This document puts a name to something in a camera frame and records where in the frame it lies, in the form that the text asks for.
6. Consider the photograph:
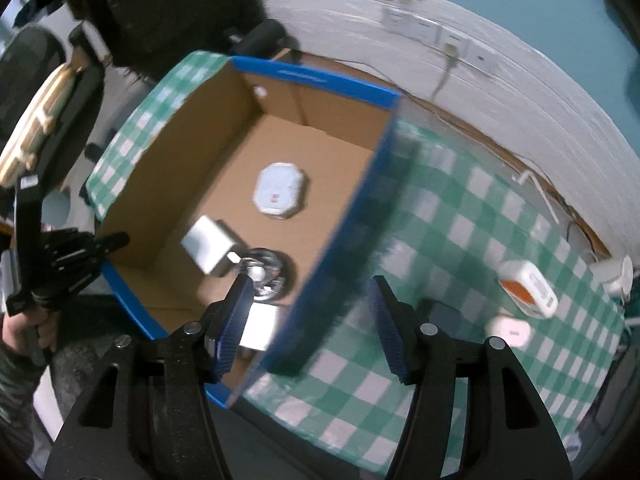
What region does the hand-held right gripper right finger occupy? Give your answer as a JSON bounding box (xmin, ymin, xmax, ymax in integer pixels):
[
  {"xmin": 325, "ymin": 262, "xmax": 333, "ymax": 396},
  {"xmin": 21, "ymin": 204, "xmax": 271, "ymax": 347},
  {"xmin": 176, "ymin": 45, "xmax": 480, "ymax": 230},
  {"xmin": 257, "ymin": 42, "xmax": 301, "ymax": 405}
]
[{"xmin": 367, "ymin": 276, "xmax": 573, "ymax": 480}]

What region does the beige plug and cable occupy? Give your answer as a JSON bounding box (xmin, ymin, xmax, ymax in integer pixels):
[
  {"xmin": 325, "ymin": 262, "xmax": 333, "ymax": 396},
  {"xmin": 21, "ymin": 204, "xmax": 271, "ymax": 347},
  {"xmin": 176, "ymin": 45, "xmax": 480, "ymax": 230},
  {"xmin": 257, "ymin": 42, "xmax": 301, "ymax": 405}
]
[{"xmin": 431, "ymin": 42, "xmax": 462, "ymax": 105}]

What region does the black office chair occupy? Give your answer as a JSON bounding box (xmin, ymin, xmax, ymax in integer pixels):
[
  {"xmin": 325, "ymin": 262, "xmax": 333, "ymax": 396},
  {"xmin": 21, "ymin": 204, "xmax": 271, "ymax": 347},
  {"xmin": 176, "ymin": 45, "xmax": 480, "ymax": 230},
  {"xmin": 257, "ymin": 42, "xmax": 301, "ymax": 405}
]
[{"xmin": 0, "ymin": 25, "xmax": 106, "ymax": 241}]

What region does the light wooden object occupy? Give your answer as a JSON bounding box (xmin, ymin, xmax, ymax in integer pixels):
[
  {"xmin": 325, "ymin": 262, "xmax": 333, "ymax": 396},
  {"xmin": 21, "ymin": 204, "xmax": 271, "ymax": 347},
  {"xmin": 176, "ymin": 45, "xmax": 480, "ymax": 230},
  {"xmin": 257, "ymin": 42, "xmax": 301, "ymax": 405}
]
[{"xmin": 0, "ymin": 62, "xmax": 88, "ymax": 186}]

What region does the white plastic strip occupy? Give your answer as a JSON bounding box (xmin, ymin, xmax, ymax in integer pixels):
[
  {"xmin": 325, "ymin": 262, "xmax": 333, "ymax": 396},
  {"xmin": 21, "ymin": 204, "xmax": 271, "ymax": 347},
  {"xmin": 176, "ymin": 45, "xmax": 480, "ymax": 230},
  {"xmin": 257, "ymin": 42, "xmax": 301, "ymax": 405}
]
[{"xmin": 512, "ymin": 172, "xmax": 561, "ymax": 223}]

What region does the white charger with prongs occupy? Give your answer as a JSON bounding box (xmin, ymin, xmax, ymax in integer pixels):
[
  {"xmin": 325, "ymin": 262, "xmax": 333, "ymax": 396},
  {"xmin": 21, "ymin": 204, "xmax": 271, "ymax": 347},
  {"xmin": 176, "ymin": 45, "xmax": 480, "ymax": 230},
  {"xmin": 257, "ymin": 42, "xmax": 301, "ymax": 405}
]
[{"xmin": 180, "ymin": 215, "xmax": 241, "ymax": 276}]

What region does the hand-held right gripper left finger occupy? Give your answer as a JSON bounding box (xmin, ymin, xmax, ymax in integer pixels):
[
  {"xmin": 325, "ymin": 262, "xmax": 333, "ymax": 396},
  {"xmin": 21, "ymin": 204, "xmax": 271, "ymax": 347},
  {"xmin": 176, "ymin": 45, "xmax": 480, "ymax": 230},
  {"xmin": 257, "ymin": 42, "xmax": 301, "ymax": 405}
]
[{"xmin": 45, "ymin": 275, "xmax": 256, "ymax": 480}]

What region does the blue cardboard box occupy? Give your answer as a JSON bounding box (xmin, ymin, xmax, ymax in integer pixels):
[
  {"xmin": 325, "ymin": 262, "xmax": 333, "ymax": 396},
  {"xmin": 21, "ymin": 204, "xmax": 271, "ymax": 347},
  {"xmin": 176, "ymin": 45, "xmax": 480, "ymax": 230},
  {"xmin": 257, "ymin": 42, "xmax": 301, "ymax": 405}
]
[{"xmin": 92, "ymin": 55, "xmax": 403, "ymax": 411}]

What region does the white and orange device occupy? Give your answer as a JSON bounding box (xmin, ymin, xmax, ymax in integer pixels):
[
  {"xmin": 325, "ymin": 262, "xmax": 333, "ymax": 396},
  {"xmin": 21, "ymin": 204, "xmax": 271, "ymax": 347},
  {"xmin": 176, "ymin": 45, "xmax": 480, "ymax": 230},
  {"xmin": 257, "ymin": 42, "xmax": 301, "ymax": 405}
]
[{"xmin": 497, "ymin": 259, "xmax": 558, "ymax": 318}]

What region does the white electric kettle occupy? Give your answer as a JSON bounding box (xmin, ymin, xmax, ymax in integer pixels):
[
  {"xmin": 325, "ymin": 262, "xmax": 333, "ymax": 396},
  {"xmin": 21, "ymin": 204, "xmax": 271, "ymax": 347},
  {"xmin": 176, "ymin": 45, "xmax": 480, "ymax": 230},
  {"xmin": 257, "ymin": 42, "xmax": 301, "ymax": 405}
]
[{"xmin": 597, "ymin": 255, "xmax": 637, "ymax": 298}]

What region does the white oval device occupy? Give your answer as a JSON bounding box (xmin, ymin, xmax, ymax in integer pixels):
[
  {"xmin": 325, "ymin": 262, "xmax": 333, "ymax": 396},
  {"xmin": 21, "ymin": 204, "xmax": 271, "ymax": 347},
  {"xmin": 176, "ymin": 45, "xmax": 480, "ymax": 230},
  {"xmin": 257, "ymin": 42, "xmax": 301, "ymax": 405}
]
[{"xmin": 485, "ymin": 315, "xmax": 532, "ymax": 351}]

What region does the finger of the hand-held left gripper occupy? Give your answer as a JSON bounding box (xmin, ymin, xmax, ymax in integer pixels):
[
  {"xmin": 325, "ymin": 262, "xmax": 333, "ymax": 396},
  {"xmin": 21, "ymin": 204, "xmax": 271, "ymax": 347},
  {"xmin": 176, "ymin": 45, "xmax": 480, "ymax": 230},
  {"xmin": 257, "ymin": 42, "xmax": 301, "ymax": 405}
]
[{"xmin": 62, "ymin": 230, "xmax": 131, "ymax": 288}]

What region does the black charger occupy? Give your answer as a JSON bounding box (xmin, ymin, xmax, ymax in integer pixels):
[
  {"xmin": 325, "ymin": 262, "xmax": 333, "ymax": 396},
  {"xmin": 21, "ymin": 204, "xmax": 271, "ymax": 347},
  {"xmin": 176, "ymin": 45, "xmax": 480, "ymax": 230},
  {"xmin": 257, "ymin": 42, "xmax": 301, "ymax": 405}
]
[{"xmin": 425, "ymin": 300, "xmax": 463, "ymax": 333}]

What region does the round black metal disc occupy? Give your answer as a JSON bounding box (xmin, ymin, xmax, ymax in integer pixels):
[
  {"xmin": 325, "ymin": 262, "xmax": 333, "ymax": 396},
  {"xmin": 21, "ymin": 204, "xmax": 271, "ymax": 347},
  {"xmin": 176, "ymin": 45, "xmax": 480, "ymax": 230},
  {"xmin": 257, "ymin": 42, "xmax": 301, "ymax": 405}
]
[{"xmin": 240, "ymin": 247, "xmax": 288, "ymax": 303}]

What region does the white square charger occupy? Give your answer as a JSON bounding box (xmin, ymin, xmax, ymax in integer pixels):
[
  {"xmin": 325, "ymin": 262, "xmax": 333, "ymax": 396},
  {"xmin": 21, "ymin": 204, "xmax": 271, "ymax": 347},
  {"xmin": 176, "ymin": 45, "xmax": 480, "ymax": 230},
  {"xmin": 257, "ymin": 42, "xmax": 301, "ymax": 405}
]
[{"xmin": 240, "ymin": 305, "xmax": 283, "ymax": 353}]

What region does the white octagonal box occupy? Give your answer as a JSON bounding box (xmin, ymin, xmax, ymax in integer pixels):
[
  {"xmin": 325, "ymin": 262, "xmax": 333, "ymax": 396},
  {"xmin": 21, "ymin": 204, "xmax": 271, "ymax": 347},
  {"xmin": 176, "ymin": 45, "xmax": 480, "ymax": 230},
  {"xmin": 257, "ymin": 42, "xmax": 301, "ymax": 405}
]
[{"xmin": 254, "ymin": 162, "xmax": 308, "ymax": 220}]

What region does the black round object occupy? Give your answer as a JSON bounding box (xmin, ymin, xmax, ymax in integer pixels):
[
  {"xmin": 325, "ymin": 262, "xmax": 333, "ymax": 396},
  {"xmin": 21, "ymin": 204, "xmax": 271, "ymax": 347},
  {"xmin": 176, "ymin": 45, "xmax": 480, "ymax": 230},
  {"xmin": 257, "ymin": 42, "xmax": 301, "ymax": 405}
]
[{"xmin": 227, "ymin": 20, "xmax": 291, "ymax": 58}]

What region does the green checked tablecloth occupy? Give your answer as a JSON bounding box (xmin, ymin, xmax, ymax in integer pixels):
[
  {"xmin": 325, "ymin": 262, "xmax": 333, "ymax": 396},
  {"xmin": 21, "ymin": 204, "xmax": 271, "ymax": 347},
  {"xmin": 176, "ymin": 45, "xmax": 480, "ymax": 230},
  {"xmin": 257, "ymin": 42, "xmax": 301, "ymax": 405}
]
[{"xmin": 82, "ymin": 50, "xmax": 626, "ymax": 476}]

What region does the person's left forearm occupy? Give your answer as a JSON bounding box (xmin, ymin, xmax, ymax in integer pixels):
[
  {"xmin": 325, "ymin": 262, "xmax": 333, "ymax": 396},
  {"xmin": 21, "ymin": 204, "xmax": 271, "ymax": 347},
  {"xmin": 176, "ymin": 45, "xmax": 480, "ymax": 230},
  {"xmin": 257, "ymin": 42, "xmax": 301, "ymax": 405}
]
[{"xmin": 0, "ymin": 347, "xmax": 51, "ymax": 463}]

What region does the black jacket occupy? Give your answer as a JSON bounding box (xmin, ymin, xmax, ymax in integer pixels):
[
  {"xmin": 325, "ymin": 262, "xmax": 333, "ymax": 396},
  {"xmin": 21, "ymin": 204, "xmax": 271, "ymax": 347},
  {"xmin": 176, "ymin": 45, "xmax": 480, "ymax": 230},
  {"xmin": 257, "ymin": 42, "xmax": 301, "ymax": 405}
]
[{"xmin": 65, "ymin": 0, "xmax": 266, "ymax": 78}]

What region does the person's left hand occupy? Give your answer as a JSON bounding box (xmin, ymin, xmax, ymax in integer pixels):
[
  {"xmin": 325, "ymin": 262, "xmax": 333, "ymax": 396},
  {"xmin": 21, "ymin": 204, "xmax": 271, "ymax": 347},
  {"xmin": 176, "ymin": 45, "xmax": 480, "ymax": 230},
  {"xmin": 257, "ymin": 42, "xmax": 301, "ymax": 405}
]
[{"xmin": 2, "ymin": 305, "xmax": 61, "ymax": 356}]

